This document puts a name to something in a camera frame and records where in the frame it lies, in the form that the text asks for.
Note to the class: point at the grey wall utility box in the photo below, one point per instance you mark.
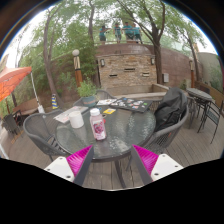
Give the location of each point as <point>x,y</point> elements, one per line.
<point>165,77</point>

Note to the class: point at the round dark patio table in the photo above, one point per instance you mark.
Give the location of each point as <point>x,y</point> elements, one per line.
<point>199,94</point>

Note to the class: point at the black laptop with stickers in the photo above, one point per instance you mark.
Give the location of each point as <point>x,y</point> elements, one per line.
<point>133,104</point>

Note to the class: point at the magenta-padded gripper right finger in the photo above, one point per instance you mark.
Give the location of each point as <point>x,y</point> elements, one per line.
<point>165,165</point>

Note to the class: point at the person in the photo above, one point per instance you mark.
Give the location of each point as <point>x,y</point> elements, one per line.
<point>102,33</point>
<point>117,31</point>
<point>137,32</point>
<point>128,30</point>

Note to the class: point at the wall lantern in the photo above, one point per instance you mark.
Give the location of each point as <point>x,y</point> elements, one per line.
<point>152,61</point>
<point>102,62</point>

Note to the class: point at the pink drink bottle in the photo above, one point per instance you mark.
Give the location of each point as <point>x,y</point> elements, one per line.
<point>98,128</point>

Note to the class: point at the orange patio umbrella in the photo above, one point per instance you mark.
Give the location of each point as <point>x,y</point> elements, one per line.
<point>13,78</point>

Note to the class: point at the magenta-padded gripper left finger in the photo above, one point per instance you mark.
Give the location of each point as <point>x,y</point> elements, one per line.
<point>60,166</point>

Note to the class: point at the globe lamp post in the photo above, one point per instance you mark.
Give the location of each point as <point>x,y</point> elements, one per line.
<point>77,71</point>

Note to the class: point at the silver laptop with stickers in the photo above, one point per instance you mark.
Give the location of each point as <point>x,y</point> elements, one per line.
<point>65,115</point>

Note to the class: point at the wooden bench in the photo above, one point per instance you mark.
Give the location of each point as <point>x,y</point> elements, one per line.
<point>26,107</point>

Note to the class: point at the white cup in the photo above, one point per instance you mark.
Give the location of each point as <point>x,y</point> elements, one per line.
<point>76,120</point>

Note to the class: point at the blue yellow striped cone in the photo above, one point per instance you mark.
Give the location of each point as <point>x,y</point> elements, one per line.
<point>54,102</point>

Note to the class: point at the white sticker sheet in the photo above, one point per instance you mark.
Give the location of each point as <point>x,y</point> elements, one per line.
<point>106,102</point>

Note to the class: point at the black backpack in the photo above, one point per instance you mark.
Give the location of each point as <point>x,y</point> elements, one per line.
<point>170,108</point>

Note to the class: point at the dark metal chair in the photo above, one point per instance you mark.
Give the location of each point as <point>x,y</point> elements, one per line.
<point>11,124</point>
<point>213,115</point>

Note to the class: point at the green plant in teal pot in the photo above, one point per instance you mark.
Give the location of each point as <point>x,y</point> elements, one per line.
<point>87,91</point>

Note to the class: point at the yellow card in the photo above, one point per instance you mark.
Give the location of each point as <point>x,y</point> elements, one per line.
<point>109,111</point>

